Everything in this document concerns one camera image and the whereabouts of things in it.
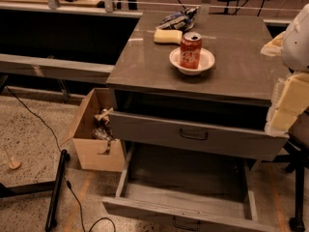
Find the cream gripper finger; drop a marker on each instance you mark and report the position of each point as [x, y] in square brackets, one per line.
[274, 47]
[290, 98]

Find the red coke can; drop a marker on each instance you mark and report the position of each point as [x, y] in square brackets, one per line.
[190, 48]

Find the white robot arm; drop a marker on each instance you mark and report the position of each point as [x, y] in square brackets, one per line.
[295, 47]

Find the white paper bowl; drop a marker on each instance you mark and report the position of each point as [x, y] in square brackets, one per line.
[206, 61]

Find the black office chair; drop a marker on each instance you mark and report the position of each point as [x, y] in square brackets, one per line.
[297, 148]

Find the grey drawer cabinet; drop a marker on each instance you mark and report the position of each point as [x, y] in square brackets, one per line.
[235, 92]

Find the blue white chip bag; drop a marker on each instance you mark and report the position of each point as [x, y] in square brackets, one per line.
[182, 21]

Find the grey upper drawer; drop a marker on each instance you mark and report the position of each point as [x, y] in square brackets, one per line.
[250, 144]

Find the grey drawer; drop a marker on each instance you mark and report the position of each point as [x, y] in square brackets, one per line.
[192, 191]
[250, 144]

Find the yellow sponge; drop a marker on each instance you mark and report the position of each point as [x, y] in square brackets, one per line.
[168, 36]

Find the grey lower drawer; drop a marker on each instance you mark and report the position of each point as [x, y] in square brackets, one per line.
[192, 191]

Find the crumpled wrappers in box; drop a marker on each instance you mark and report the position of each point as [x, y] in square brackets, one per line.
[102, 128]

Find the cardboard box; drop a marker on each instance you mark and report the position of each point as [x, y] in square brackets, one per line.
[94, 154]

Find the small wooden floor stand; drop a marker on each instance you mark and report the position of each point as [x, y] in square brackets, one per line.
[14, 164]

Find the black stand base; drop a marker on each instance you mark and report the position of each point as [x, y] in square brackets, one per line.
[53, 186]

